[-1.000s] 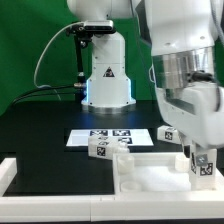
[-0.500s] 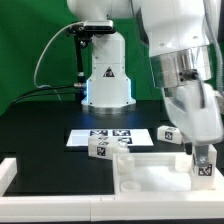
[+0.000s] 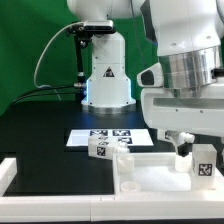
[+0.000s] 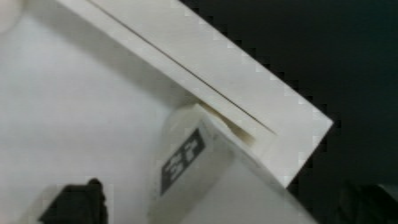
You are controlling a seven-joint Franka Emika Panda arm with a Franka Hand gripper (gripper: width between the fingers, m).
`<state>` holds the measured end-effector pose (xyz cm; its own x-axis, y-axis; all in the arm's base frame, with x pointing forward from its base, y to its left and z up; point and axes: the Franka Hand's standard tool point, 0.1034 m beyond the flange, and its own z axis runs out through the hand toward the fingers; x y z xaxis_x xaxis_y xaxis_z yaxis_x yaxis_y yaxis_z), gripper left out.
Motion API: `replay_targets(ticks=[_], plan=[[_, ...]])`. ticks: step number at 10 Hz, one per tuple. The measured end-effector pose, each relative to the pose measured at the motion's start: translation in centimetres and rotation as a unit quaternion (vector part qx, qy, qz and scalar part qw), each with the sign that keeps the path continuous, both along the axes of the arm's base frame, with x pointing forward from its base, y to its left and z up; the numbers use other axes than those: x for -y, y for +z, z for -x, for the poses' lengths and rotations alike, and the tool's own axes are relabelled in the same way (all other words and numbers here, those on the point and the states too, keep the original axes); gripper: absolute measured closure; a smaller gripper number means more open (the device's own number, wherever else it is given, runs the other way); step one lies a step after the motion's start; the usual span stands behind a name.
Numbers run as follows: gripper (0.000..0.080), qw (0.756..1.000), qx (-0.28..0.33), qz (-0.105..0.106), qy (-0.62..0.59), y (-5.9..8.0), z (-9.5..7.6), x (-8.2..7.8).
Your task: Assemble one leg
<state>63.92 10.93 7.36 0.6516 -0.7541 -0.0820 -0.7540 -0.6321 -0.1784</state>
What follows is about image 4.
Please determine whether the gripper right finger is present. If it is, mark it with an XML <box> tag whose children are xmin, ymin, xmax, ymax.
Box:
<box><xmin>335</xmin><ymin>183</ymin><xmax>398</xmax><ymax>224</ymax></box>

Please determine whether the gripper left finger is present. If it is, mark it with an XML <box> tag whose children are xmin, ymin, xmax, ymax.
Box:
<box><xmin>39</xmin><ymin>178</ymin><xmax>108</xmax><ymax>224</ymax></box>

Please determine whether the white table leg front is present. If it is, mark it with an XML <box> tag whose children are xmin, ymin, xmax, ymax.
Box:
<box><xmin>147</xmin><ymin>104</ymin><xmax>316</xmax><ymax>224</ymax></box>

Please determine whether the white square table top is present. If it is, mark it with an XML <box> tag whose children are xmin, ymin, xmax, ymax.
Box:
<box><xmin>0</xmin><ymin>0</ymin><xmax>332</xmax><ymax>224</ymax></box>

